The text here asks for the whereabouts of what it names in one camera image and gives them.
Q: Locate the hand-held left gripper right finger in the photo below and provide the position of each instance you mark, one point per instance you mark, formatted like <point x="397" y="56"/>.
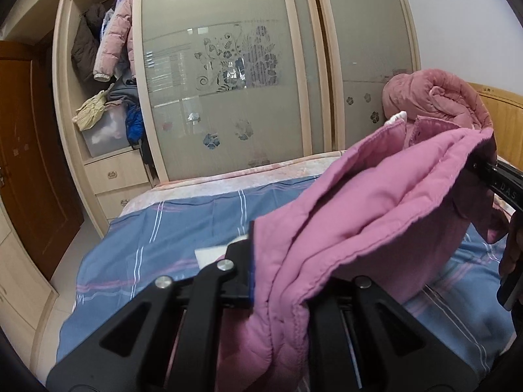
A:
<point x="327" y="316"/>

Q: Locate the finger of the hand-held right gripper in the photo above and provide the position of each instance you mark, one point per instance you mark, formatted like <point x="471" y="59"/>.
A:
<point x="484" y="167"/>

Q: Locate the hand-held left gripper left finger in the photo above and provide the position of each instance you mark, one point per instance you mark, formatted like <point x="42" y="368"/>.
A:
<point x="239" y="265"/>

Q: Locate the pink and white hooded jacket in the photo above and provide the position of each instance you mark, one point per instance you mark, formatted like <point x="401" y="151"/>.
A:
<point x="347" y="212"/>

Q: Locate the grey clothes pile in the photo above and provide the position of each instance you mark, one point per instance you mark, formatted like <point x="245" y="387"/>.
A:
<point x="122" y="94"/>

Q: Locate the person's right hand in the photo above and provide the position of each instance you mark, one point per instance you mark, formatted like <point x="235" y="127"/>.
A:
<point x="511" y="245"/>

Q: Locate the wooden headboard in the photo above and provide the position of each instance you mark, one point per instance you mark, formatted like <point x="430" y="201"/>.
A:
<point x="506" y="122"/>

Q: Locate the blue striped bed sheet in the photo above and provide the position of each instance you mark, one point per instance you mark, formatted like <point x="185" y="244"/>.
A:
<point x="184" y="220"/>

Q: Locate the rolled pink quilt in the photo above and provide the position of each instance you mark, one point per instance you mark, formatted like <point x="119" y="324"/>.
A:
<point x="433" y="94"/>

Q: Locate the pink floral mattress pad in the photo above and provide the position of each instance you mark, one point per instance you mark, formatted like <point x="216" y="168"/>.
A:
<point x="196" y="175"/>

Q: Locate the beige wardrobe drawer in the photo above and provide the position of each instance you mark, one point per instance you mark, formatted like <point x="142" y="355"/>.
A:
<point x="118" y="173"/>
<point x="114" y="204"/>

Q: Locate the black garment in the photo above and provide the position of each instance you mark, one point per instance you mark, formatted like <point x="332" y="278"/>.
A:
<point x="147" y="159"/>

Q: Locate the frosted floral sliding door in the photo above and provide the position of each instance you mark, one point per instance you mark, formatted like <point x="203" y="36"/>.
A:
<point x="184" y="110"/>

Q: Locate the blue garment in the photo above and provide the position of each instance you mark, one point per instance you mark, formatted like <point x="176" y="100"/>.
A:
<point x="134" y="126"/>

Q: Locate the frosted plain sliding door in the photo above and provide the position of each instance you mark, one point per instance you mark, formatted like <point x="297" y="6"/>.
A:
<point x="367" y="28"/>

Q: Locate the translucent storage box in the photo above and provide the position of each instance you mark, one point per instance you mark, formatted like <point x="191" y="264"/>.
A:
<point x="106" y="134"/>

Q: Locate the yellow cloth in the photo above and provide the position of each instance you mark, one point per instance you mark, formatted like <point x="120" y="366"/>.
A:
<point x="92" y="110"/>

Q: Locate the light wood cabinet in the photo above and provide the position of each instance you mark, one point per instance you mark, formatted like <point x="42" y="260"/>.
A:
<point x="16" y="294"/>

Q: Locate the brown wooden door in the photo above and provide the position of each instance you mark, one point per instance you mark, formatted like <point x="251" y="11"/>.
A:
<point x="32" y="151"/>

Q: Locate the beige wardrobe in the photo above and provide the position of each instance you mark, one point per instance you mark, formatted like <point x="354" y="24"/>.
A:
<point x="60" y="90"/>

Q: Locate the pink puffer jacket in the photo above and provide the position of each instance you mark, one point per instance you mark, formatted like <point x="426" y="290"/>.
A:
<point x="116" y="36"/>

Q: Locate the dark brown jacket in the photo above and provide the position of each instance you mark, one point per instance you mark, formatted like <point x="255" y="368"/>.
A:
<point x="86" y="49"/>

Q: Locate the pale lilac hanging garment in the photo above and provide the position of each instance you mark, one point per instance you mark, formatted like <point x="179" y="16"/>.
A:
<point x="109" y="16"/>

